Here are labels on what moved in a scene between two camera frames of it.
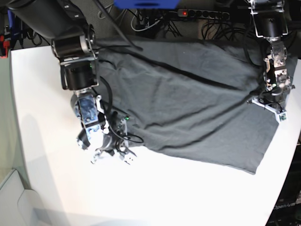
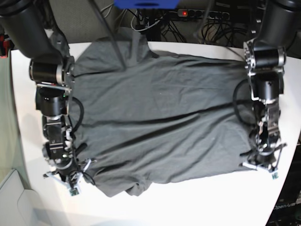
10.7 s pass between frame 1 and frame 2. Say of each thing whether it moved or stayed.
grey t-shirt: moved
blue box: stayed
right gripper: moved
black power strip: stayed
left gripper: moved
